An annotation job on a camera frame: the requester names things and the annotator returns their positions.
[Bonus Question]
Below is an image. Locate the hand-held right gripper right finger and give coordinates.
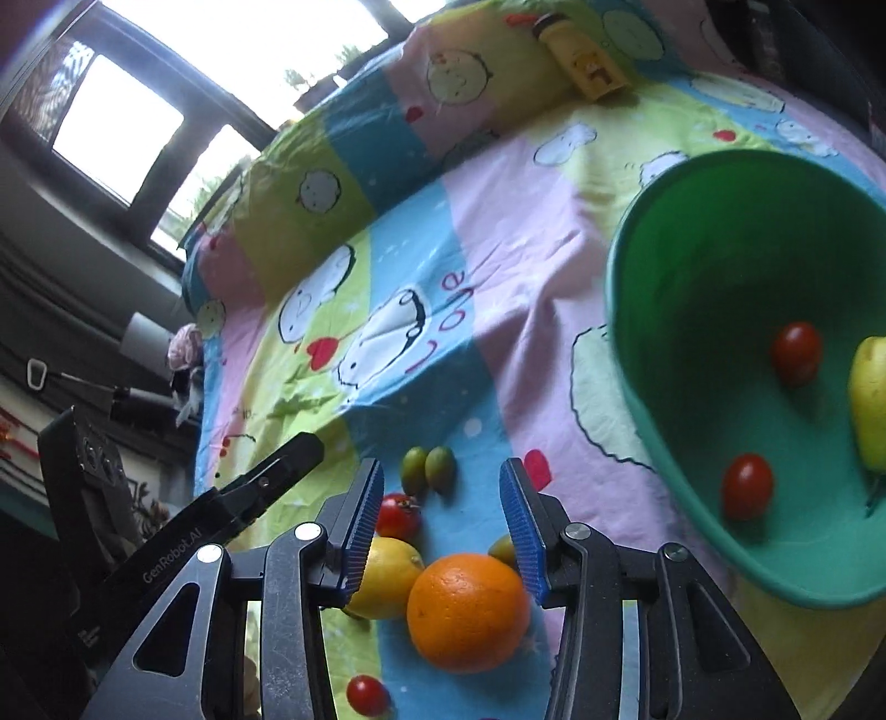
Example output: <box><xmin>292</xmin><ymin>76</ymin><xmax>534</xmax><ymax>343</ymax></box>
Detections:
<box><xmin>498</xmin><ymin>457</ymin><xmax>804</xmax><ymax>720</ymax></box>

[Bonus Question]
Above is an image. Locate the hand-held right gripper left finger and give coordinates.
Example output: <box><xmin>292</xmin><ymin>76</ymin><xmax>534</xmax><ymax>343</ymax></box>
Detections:
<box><xmin>79</xmin><ymin>457</ymin><xmax>385</xmax><ymax>720</ymax></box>

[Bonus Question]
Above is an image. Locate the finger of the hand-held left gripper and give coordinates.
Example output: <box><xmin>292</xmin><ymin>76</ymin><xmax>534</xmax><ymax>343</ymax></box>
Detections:
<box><xmin>206</xmin><ymin>433</ymin><xmax>326</xmax><ymax>549</ymax></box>

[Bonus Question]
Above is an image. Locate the red cherry tomato with stem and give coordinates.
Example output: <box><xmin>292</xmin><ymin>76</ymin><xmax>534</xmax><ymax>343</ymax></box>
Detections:
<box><xmin>374</xmin><ymin>493</ymin><xmax>423</xmax><ymax>543</ymax></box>

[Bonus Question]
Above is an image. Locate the large yellow lemon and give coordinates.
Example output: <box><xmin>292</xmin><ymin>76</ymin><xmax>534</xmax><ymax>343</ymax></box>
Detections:
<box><xmin>342</xmin><ymin>536</ymin><xmax>426</xmax><ymax>620</ymax></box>

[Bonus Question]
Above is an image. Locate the orange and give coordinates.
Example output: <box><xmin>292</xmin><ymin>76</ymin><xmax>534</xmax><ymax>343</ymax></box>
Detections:
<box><xmin>406</xmin><ymin>552</ymin><xmax>533</xmax><ymax>675</ymax></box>

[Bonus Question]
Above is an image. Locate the green plastic basin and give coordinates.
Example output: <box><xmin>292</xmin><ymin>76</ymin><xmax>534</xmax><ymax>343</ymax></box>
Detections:
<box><xmin>604</xmin><ymin>148</ymin><xmax>886</xmax><ymax>610</ymax></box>

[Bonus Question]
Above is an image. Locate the pale yellow-green lemon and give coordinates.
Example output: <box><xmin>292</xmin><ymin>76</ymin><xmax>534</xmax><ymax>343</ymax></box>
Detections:
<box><xmin>848</xmin><ymin>336</ymin><xmax>886</xmax><ymax>475</ymax></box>

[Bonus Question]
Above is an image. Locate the pile of clothes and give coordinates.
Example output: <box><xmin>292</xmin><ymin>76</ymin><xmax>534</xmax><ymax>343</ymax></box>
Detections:
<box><xmin>166</xmin><ymin>324</ymin><xmax>207</xmax><ymax>426</ymax></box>

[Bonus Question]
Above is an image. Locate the striped cartoon print bedsheet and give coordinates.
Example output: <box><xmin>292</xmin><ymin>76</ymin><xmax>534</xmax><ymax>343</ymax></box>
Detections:
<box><xmin>180</xmin><ymin>42</ymin><xmax>886</xmax><ymax>720</ymax></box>

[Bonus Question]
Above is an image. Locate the striped cartoon print pillow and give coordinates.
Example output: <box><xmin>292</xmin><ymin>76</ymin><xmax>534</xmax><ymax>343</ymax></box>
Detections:
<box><xmin>181</xmin><ymin>0</ymin><xmax>666</xmax><ymax>306</ymax></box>

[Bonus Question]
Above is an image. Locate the potted plant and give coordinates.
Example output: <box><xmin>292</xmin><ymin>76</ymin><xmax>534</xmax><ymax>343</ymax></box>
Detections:
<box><xmin>284</xmin><ymin>45</ymin><xmax>361</xmax><ymax>112</ymax></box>

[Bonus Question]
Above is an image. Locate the yellow bottle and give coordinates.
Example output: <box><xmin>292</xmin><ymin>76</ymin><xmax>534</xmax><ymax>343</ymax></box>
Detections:
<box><xmin>532</xmin><ymin>12</ymin><xmax>630</xmax><ymax>104</ymax></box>

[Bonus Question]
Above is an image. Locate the long-handled tool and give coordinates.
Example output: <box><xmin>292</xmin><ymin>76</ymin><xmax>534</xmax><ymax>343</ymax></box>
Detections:
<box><xmin>24</xmin><ymin>356</ymin><xmax>174</xmax><ymax>420</ymax></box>

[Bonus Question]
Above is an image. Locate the dark window frame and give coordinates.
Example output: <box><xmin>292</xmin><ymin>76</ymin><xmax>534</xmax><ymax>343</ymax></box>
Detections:
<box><xmin>0</xmin><ymin>0</ymin><xmax>451</xmax><ymax>264</ymax></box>

